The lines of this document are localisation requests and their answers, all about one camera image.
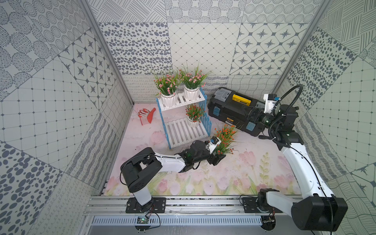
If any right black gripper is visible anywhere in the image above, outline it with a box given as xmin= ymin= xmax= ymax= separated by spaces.
xmin=242 ymin=105 xmax=281 ymax=132

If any red flower pot back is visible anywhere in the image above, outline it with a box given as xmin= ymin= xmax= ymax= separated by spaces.
xmin=215 ymin=124 xmax=238 ymax=144

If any red flower pot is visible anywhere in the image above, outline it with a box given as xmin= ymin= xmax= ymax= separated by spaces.
xmin=213 ymin=138 xmax=234 ymax=156
xmin=186 ymin=104 xmax=205 ymax=128
xmin=215 ymin=124 xmax=238 ymax=144

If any pink flower pot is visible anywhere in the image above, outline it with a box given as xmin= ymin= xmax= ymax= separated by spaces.
xmin=154 ymin=70 xmax=182 ymax=108
xmin=178 ymin=65 xmax=208 ymax=100

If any red flower pot front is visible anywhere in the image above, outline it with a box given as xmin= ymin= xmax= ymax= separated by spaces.
xmin=213 ymin=138 xmax=234 ymax=156

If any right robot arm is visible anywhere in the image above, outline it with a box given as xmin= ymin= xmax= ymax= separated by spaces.
xmin=256 ymin=101 xmax=348 ymax=233

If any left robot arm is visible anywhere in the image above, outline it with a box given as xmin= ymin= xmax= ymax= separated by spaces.
xmin=120 ymin=136 xmax=226 ymax=207

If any blue white slatted rack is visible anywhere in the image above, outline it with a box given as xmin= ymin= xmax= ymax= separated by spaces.
xmin=156 ymin=89 xmax=212 ymax=149

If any floral pink table mat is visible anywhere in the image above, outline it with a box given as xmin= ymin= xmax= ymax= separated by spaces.
xmin=104 ymin=104 xmax=300 ymax=196

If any black handled screwdriver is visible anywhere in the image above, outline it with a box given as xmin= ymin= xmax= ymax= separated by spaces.
xmin=258 ymin=135 xmax=271 ymax=140

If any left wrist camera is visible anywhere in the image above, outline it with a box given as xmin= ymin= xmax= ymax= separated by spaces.
xmin=206 ymin=136 xmax=221 ymax=154

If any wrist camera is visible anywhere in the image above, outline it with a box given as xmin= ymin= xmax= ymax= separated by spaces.
xmin=206 ymin=136 xmax=221 ymax=154
xmin=263 ymin=94 xmax=280 ymax=114

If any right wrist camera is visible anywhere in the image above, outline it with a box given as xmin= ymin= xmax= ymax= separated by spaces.
xmin=263 ymin=94 xmax=280 ymax=114

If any black toolbox yellow handle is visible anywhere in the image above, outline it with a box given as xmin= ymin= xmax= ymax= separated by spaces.
xmin=208 ymin=87 xmax=273 ymax=137

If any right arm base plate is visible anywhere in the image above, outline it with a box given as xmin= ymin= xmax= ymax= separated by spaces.
xmin=239 ymin=195 xmax=282 ymax=213

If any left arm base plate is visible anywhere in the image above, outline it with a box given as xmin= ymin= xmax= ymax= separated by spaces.
xmin=126 ymin=197 xmax=166 ymax=213

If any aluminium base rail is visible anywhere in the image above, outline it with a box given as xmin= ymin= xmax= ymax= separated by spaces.
xmin=84 ymin=195 xmax=302 ymax=215

